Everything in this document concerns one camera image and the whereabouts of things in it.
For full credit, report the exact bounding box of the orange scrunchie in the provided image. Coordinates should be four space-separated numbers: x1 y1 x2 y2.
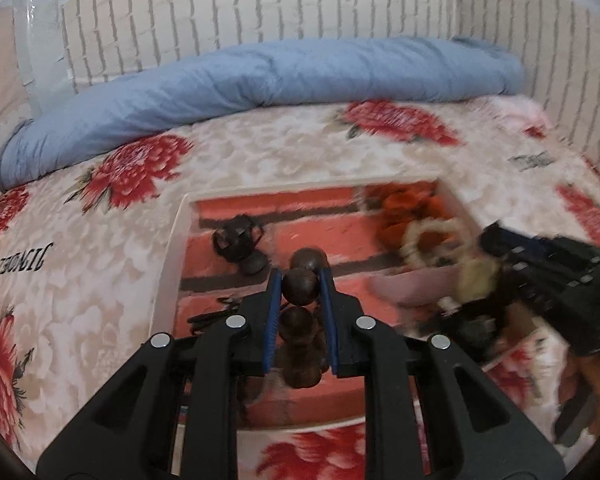
377 187 453 248

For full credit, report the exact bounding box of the cream scrunchie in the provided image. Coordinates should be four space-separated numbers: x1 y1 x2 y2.
400 217 476 268

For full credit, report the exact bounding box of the pink and yellow plush keychain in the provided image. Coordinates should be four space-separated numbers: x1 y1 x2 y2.
367 255 506 311

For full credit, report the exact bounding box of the blue quilt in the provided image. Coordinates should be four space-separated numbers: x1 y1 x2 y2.
0 36 526 191

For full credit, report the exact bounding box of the large black hair claw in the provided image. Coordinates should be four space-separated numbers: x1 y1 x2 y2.
440 305 508 361

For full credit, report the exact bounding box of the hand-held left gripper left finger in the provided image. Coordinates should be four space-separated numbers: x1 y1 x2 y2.
36 267 284 480

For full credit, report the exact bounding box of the translucent plastic container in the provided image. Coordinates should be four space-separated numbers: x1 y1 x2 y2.
12 0 78 116

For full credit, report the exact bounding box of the white tray with brick pattern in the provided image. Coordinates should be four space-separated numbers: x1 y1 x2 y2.
150 175 531 433

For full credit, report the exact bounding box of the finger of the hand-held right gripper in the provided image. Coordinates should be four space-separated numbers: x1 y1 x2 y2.
502 259 598 313
479 222 600 267

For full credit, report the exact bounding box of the small black claw clip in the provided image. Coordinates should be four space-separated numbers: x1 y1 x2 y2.
211 214 268 276

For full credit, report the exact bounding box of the floral printed blanket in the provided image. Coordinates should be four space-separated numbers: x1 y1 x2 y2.
0 95 600 480

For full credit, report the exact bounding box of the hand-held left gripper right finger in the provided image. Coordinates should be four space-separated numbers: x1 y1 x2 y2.
319 266 567 480

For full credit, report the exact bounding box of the wooden bead bracelet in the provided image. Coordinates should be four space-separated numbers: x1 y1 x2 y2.
275 247 331 391

